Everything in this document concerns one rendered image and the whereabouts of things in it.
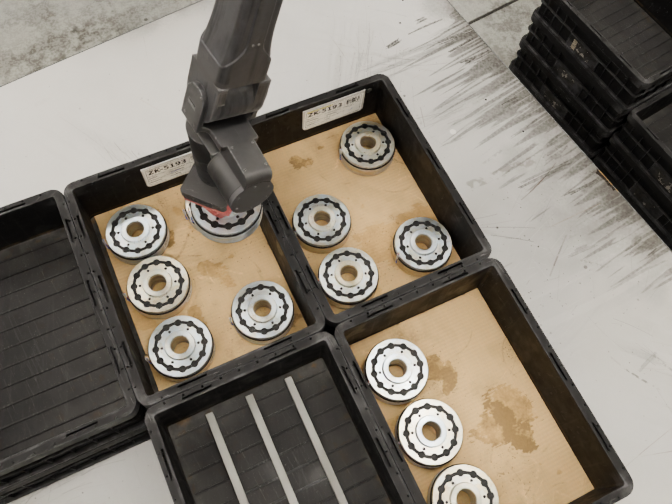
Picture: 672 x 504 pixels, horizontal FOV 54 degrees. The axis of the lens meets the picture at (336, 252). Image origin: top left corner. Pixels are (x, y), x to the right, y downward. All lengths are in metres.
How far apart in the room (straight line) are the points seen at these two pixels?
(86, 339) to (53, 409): 0.12
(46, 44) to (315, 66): 1.33
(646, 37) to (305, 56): 1.02
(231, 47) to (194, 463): 0.65
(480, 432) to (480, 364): 0.11
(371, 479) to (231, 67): 0.67
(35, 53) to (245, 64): 1.97
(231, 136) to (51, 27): 1.97
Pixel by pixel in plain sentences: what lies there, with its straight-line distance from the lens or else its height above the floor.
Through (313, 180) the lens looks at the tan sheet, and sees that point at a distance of 1.23.
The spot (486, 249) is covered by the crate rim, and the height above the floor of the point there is 0.93.
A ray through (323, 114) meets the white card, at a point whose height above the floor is 0.89.
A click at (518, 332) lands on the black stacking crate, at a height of 0.88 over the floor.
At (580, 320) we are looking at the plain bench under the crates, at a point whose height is 0.70.
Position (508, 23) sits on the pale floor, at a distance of 2.71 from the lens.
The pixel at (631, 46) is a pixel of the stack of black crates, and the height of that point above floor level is 0.49.
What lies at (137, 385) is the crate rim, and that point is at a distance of 1.02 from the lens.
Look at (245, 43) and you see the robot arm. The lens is 0.69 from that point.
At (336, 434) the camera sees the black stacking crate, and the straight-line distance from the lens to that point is 1.09.
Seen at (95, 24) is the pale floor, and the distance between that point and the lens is 2.66.
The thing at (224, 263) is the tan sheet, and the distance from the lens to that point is 1.17.
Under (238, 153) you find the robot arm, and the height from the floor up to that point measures 1.26.
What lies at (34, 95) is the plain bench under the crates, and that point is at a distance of 1.60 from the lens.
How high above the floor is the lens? 1.90
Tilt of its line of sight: 66 degrees down
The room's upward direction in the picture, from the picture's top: 8 degrees clockwise
